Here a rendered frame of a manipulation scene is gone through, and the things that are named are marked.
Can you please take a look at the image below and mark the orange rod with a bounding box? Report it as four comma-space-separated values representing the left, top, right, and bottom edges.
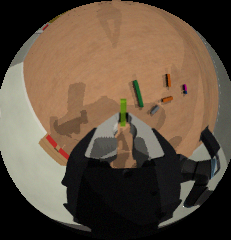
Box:
166, 74, 171, 87
162, 96, 173, 103

